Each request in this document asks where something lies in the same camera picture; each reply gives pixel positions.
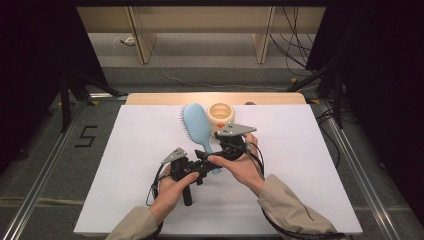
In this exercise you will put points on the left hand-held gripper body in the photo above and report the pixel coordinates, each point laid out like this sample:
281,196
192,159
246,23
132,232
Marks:
180,168

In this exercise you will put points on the light blue hairbrush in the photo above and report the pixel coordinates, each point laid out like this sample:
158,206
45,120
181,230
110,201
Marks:
197,125

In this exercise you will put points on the yellow tape piece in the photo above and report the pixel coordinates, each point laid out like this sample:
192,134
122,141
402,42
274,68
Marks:
293,80
94,102
314,101

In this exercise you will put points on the person's right hand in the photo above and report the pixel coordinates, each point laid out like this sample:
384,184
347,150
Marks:
246,170

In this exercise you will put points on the black metal stand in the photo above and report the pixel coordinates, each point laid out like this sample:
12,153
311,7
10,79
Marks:
65,106
337,100

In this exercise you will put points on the person's left hand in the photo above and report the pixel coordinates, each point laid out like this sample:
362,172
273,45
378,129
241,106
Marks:
166,196

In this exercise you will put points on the metal floor rail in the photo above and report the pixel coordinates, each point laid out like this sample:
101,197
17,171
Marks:
363,180
40,186

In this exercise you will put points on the silver metal bar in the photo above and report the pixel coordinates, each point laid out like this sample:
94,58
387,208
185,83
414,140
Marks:
106,96

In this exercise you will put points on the cream ribbed cup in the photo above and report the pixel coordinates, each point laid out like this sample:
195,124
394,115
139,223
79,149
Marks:
220,113

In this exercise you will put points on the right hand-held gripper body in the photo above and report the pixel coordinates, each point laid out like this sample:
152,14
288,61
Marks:
233,146

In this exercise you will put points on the dark curtain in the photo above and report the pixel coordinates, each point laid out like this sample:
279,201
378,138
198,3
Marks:
383,83
30,66

